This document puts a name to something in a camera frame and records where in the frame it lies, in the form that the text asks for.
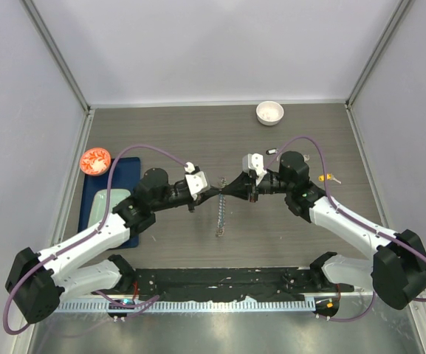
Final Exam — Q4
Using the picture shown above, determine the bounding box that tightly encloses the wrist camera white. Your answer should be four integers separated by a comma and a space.
242, 153, 267, 186
184, 162, 210, 201

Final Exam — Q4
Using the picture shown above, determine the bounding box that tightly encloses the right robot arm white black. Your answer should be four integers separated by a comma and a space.
222, 151, 426, 310

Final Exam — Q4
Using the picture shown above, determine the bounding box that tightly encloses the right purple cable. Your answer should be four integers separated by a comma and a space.
264, 135, 426, 322

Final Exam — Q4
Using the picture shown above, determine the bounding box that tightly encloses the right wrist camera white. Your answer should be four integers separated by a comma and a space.
242, 153, 267, 186

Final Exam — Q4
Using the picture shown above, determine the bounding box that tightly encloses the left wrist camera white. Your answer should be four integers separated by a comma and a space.
184, 162, 210, 201

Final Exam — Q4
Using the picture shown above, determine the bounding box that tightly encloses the aluminium corner post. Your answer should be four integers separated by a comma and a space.
20, 0, 91, 114
345, 0, 414, 110

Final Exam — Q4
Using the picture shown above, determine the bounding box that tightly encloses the key with black tag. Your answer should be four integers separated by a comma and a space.
266, 148, 278, 156

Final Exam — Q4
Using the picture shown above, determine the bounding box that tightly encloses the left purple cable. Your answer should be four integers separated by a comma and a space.
2, 145, 195, 336

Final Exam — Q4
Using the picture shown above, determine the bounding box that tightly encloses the key with yellow tag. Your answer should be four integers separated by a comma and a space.
318, 173, 342, 184

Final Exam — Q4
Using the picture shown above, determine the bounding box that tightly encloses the slotted cable duct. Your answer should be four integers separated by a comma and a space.
55, 297, 315, 315

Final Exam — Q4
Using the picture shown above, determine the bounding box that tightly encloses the purple cable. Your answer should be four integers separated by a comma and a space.
264, 135, 426, 322
2, 145, 195, 336

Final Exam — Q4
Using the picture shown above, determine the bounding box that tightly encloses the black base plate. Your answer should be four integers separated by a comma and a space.
90, 266, 354, 302

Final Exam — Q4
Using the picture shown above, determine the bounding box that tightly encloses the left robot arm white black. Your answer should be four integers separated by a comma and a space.
3, 167, 220, 325

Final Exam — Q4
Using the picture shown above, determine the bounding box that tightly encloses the orange patterned bowl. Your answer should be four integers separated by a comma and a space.
79, 147, 111, 176

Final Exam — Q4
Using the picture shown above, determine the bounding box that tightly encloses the pale green rectangular plate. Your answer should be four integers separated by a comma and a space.
87, 189, 131, 227

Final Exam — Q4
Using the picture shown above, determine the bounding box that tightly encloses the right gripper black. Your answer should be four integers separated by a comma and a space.
221, 170, 292, 203

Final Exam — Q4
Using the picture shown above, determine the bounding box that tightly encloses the white bowl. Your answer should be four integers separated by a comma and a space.
255, 101, 284, 126

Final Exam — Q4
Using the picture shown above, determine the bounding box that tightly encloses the right aluminium corner post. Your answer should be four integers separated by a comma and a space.
345, 0, 414, 110

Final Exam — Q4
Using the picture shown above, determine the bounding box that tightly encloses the left aluminium corner post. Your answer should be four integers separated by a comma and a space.
20, 0, 91, 114

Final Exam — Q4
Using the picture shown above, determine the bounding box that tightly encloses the dark blue tray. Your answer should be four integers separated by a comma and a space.
78, 157, 141, 232

